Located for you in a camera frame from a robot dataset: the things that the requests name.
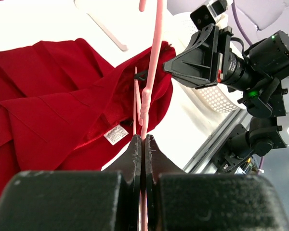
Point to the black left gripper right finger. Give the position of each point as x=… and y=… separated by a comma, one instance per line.
x=177, y=201

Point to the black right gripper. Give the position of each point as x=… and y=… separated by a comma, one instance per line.
x=208, y=60

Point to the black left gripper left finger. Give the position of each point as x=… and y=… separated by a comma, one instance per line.
x=105, y=200

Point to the pink wire hanger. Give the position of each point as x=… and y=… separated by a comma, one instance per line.
x=141, y=105

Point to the red skirt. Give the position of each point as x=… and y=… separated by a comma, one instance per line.
x=57, y=100

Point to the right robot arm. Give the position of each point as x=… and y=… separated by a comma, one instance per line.
x=261, y=73

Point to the white skirt care label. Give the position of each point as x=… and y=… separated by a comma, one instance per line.
x=116, y=134

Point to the white perforated basket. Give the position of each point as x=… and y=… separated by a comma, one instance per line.
x=220, y=98

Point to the white clothes rack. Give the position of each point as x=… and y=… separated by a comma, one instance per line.
x=95, y=13

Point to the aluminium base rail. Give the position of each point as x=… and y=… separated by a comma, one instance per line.
x=200, y=161

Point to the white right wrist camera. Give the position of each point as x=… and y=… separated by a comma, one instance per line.
x=211, y=12

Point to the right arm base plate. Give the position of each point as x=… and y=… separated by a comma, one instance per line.
x=234, y=151

